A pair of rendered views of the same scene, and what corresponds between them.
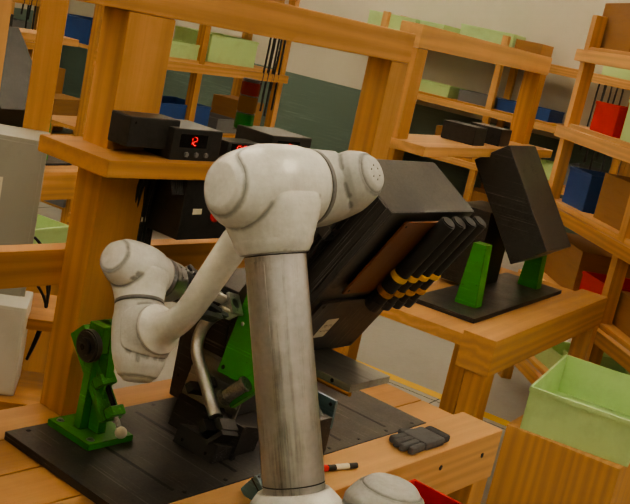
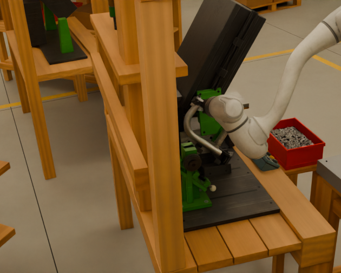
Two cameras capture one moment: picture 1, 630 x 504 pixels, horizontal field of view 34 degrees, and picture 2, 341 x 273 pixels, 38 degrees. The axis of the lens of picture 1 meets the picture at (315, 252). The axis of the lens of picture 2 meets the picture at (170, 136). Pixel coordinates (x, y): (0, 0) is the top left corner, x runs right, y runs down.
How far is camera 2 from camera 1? 2.14 m
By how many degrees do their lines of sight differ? 49
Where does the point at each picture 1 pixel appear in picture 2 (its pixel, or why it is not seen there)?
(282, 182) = not seen: outside the picture
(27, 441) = (196, 223)
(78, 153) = not seen: hidden behind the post
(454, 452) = not seen: hidden behind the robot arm
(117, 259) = (239, 109)
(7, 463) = (211, 236)
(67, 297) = (144, 152)
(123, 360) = (261, 150)
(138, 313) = (258, 125)
